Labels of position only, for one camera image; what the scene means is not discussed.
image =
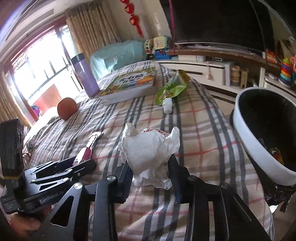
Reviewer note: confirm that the green snack pouch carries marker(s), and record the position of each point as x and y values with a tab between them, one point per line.
176	84

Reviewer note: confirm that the rainbow stacking ring toy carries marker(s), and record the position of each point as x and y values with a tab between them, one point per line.
285	77

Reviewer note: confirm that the brown round fruit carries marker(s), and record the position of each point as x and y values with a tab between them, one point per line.
66	108

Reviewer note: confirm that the red heart hanging decoration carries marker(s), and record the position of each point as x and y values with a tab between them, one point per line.
134	19

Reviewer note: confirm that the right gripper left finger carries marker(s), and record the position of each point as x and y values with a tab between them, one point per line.
69	219

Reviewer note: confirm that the toy telephone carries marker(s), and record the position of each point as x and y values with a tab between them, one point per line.
162	42

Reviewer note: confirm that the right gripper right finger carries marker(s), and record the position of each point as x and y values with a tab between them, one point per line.
217	206

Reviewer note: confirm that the teal covered furniture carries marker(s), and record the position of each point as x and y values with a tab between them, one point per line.
114	56

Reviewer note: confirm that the pink AD drink pouch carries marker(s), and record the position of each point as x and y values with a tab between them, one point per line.
86	152

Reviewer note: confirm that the person's left hand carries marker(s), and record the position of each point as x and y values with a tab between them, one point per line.
22	225

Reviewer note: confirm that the plaid blanket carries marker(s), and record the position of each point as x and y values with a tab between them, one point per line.
138	131

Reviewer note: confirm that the white tissue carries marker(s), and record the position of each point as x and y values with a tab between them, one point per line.
147	154

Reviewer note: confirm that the purple thermos bottle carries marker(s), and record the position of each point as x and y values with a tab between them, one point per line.
85	75

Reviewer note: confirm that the black white trash bin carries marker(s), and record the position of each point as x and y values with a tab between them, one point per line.
265	123

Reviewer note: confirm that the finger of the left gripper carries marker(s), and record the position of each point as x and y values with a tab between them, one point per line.
74	172
53	166

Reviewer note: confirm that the black flat television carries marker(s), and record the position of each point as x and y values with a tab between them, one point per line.
241	23

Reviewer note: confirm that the beige curtain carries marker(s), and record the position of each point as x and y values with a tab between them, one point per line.
91	26

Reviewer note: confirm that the white tv cabinet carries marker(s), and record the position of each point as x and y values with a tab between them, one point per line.
228	77

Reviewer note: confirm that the red toy phone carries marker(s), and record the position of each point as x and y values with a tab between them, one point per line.
272	57

